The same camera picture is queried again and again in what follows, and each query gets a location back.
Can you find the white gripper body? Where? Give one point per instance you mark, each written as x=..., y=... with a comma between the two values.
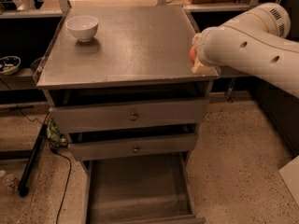
x=204, y=49

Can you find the red apple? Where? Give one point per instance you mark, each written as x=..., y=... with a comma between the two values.
x=193, y=54

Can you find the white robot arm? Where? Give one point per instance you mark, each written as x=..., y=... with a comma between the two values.
x=253, y=42

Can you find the top grey drawer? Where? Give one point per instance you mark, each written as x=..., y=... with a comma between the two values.
x=106, y=117

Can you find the grey drawer cabinet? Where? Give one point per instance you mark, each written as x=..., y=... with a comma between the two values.
x=138, y=54

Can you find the middle grey drawer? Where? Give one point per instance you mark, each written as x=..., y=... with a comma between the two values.
x=133, y=147

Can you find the bottom open grey drawer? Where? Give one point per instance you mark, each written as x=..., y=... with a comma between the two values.
x=151, y=189

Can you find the white ceramic bowl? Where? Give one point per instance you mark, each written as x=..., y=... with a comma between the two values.
x=83, y=28

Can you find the white board on floor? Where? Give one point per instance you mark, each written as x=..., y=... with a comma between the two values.
x=290, y=175

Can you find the green snack bag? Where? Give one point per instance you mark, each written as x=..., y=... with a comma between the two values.
x=56, y=138

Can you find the grey side shelf left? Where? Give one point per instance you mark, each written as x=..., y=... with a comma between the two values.
x=22, y=80

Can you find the patterned bowl on shelf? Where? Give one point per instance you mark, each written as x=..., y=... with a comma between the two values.
x=9, y=65

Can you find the black metal leg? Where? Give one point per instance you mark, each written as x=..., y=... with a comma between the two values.
x=22, y=188

